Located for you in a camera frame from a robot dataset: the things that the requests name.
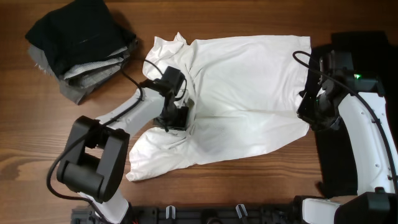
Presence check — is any white t-shirt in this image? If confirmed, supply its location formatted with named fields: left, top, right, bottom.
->
left=126, top=34, right=312, bottom=181

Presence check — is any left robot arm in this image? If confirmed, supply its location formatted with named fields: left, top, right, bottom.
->
left=49, top=67, right=189, bottom=223

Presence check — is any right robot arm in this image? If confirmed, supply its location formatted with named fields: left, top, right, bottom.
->
left=292, top=50, right=397, bottom=223

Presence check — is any black garment at right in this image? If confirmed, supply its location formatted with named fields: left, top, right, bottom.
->
left=297, top=31, right=397, bottom=198

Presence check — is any grey folded garments stack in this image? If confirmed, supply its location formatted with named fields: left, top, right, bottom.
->
left=28, top=40, right=138, bottom=105

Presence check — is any black folded garment on stack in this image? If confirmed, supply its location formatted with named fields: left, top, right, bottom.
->
left=25, top=0, right=136, bottom=76

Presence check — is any black base rail with clips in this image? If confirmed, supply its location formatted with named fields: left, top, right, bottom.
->
left=70, top=203, right=299, bottom=224

